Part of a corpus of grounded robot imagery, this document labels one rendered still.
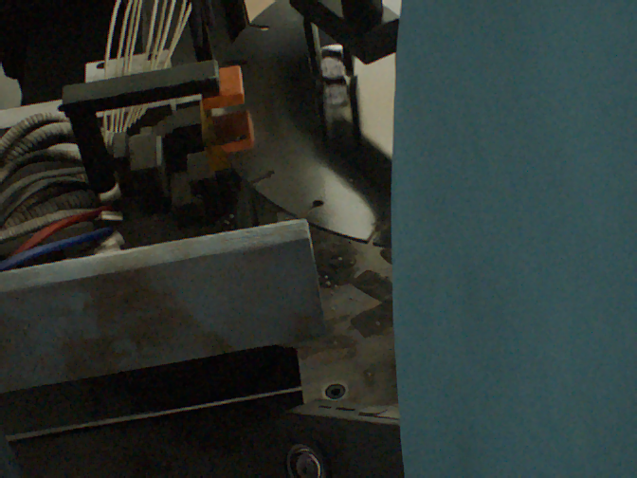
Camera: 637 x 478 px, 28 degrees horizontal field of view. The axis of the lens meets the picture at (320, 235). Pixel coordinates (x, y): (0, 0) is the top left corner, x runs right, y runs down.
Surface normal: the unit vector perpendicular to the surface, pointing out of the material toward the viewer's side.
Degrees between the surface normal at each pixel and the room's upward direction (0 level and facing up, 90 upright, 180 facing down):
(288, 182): 0
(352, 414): 33
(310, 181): 0
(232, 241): 0
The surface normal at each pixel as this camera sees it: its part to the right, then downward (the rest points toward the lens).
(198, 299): 0.11, 0.63
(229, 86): -0.13, -0.75
